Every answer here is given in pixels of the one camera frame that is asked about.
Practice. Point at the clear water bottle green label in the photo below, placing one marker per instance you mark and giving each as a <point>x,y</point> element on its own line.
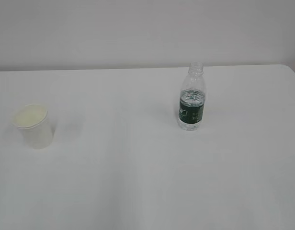
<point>192,98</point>

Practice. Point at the white paper cup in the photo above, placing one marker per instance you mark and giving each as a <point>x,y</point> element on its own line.
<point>32,122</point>

